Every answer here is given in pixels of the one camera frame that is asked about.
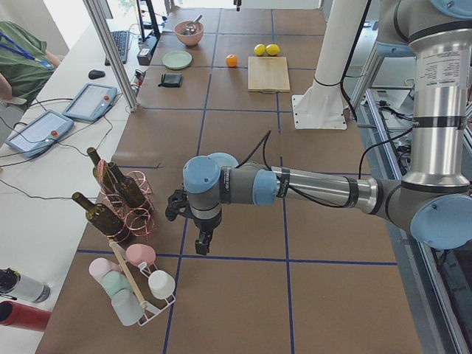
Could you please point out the pale pink cup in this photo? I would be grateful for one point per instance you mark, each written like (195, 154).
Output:
(99, 267)

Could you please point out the light green plate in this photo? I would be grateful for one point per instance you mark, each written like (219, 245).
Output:
(176, 60)

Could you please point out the orange fruit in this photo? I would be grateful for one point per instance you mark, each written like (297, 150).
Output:
(231, 60)

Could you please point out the white wire cup rack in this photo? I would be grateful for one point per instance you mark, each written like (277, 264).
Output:
(154, 306)

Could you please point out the dark glass bottle lower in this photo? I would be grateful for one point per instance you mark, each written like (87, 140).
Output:
(100, 216)

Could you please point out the wooden stick handle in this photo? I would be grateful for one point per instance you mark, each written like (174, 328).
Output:
(119, 254)

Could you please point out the aluminium frame post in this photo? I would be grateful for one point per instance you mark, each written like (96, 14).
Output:
(98, 19)

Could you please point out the mint green cup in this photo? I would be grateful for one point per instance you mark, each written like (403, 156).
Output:
(113, 282)

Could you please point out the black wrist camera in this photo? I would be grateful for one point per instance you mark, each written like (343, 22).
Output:
(178, 204)

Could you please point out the teach pendant far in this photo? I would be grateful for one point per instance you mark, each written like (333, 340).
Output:
(91, 103)

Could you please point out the black keyboard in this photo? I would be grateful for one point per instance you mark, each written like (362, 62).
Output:
(122, 42)

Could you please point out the person in green shirt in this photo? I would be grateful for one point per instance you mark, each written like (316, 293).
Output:
(26, 64)

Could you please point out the dark grey folded cloth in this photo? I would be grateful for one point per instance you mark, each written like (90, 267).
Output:
(171, 80)

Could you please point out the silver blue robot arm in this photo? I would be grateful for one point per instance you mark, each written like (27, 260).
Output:
(431, 201)

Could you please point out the yellow lemon near board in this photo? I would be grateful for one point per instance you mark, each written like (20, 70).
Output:
(259, 49)

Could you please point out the silver water bottle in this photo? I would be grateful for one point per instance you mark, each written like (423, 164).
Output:
(15, 285)

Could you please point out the teach pendant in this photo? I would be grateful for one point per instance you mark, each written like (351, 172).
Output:
(40, 134)
(91, 103)

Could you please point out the wooden cutting board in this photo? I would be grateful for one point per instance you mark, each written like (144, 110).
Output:
(268, 74)

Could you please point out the dark glass bottle upper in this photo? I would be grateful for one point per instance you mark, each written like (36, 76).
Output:
(100, 171)

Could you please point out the white camera stand column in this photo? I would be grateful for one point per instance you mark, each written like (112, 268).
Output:
(321, 106)

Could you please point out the red cylinder bottle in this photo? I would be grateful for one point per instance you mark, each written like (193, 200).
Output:
(26, 317)

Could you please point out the black computer mouse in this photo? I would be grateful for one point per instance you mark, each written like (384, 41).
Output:
(96, 74)

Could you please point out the pink bowl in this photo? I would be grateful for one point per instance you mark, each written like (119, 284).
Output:
(189, 38)

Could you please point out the white cup on rack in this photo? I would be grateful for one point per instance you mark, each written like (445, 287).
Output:
(161, 284)

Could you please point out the copper wire bottle rack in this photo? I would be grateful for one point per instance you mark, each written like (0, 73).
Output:
(139, 221)

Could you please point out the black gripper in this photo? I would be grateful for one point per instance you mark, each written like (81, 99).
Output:
(207, 225)

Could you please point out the metal scoop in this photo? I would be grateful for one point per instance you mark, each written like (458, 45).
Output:
(191, 26)

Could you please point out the teach pendant near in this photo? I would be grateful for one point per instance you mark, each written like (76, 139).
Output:
(40, 134)

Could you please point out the pale grey cup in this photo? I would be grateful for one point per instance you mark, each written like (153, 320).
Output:
(127, 307)

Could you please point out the pink cup on rack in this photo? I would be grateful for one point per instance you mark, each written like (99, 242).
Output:
(140, 253)

